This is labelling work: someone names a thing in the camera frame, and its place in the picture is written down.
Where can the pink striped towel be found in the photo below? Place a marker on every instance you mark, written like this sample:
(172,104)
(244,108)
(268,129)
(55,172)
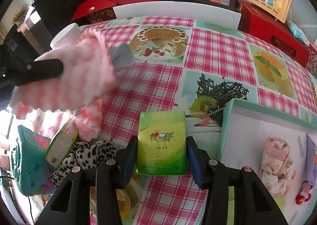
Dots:
(88,120)
(81,78)

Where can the blue tissue pack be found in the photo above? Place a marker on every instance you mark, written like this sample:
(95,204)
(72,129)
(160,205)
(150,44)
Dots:
(297,30)

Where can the red box with window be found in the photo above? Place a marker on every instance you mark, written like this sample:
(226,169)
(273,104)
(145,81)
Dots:
(260,24)

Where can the yellow flowers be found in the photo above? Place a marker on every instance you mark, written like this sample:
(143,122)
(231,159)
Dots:
(19,13)

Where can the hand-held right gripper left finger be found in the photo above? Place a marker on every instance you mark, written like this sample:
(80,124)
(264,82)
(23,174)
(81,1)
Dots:
(128,165)

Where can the red and white patterned box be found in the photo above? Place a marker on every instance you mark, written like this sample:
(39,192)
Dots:
(312,58)

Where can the teal plastic case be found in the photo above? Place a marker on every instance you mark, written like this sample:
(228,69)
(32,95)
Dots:
(29,165)

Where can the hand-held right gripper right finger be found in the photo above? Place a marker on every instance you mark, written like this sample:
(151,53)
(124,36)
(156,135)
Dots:
(195,168)

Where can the floral cloth with pink knit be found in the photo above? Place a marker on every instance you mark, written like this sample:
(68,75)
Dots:
(275,165)

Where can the pink and red yarn doll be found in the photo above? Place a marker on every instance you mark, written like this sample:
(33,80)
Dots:
(304,192)

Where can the white bottle with green label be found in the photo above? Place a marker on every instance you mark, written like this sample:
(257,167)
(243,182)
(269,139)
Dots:
(65,36)

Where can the green tissue packet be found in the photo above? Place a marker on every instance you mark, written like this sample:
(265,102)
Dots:
(62,145)
(161,140)

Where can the light blue cloth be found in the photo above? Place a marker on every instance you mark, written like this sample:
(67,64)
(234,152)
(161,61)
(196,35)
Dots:
(121,55)

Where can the white tray with teal rim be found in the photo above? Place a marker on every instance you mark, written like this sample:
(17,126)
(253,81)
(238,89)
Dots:
(247,135)

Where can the round yellow disc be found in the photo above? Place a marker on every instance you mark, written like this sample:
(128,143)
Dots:
(123,200)

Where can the floral box with red lid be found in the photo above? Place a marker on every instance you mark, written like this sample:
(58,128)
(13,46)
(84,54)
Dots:
(86,6)

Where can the white board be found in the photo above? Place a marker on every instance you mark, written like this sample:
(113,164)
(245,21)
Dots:
(173,13)

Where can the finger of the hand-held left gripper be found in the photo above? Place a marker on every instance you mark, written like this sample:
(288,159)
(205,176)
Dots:
(42,70)

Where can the leopard print cloth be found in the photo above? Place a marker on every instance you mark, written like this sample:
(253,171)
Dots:
(86,155)

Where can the checkered dessert print tablecloth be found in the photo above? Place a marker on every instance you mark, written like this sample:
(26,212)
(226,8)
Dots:
(161,78)

